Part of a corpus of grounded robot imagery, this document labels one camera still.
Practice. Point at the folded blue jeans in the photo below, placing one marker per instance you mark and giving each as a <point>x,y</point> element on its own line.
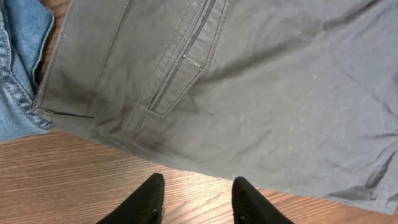
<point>25,26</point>

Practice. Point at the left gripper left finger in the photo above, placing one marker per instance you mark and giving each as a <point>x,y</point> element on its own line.
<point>143,206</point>

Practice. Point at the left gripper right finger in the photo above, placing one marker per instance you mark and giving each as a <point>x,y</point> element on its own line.
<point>251,207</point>

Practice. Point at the grey shorts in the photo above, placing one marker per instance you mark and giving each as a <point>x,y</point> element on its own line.
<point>297,96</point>

